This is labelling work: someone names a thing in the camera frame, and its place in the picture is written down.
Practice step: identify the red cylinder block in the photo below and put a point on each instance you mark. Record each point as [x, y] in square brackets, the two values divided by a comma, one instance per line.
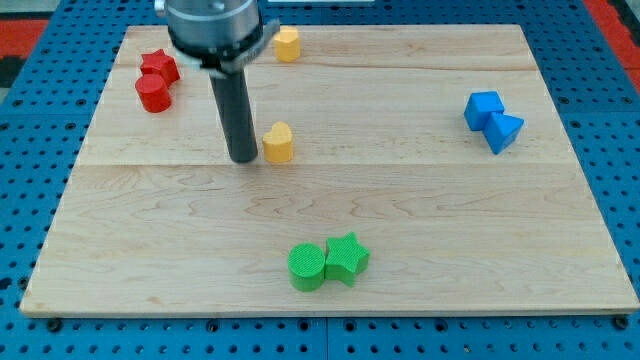
[153, 93]

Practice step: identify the blue cube block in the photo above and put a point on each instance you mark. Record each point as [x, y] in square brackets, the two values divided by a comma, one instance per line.
[479, 107]

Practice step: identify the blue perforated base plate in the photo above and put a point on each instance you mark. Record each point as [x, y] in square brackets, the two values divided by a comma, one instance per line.
[55, 59]

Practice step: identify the yellow heart block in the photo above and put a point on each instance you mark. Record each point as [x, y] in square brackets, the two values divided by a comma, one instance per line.
[278, 143]

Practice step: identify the light wooden board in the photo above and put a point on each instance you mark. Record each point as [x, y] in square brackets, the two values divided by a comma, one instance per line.
[156, 221]

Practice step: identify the green cylinder block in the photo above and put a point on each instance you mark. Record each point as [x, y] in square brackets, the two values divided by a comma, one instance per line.
[306, 267]

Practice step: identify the red star block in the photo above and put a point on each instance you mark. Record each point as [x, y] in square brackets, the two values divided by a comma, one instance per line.
[159, 63]

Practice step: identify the green star block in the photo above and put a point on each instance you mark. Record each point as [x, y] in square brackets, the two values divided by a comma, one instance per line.
[346, 259]

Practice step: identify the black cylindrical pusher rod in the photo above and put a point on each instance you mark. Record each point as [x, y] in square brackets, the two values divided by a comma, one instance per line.
[232, 101]

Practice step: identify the yellow hexagon block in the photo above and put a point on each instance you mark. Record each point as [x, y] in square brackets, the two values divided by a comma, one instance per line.
[287, 44]

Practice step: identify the blue triangle block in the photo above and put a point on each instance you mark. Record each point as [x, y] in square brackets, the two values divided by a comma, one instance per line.
[501, 130]

